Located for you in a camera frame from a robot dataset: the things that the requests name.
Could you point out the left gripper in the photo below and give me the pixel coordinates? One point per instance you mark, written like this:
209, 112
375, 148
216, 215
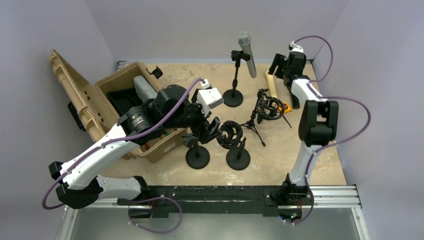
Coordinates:
206, 133

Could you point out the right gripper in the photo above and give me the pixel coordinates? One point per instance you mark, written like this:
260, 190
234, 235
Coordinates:
280, 59

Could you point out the cream condenser microphone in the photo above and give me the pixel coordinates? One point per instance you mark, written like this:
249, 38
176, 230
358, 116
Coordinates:
271, 84

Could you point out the black round-base mic stand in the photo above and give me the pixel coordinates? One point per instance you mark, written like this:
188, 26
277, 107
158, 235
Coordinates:
197, 157

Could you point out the black mesh-head microphone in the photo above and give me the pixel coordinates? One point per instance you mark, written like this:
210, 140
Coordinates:
294, 100

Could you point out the black shock-mount round stand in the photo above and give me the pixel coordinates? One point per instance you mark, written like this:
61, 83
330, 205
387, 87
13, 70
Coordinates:
237, 157

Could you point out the black tripod shock-mount stand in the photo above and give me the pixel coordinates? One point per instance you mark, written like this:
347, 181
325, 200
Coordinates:
266, 108

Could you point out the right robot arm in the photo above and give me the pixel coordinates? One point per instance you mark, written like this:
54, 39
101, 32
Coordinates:
317, 126

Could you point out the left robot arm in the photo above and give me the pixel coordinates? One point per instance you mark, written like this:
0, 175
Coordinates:
78, 182

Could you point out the tall black mic stand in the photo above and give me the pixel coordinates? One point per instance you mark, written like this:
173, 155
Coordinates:
233, 97

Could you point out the orange tape measure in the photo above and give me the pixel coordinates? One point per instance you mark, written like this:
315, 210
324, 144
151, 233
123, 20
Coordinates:
285, 108

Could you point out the grey plastic case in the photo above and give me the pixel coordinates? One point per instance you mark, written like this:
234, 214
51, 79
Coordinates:
143, 88

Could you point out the black toolbox tray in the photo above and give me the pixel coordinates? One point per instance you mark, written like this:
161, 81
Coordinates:
123, 100

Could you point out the tan plastic toolbox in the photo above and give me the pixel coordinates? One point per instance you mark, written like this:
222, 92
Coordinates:
95, 111

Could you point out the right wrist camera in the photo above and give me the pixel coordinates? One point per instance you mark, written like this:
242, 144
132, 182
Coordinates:
293, 47

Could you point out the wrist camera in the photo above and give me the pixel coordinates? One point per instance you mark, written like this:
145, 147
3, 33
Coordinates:
208, 97
293, 47

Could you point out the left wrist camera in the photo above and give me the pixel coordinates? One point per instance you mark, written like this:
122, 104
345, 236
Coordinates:
208, 97

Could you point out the black aluminium base frame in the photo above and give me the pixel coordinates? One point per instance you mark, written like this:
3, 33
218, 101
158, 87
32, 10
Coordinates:
243, 200

